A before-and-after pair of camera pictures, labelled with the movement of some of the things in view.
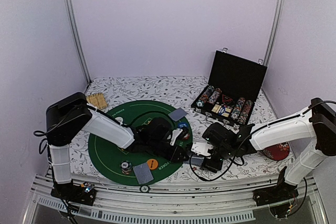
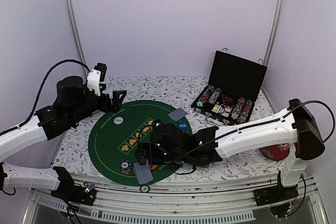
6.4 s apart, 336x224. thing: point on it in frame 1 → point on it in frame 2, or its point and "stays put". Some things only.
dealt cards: [143, 173] stays put
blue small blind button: [182, 124] stays put
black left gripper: [175, 158] → [116, 103]
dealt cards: [177, 114] stays put
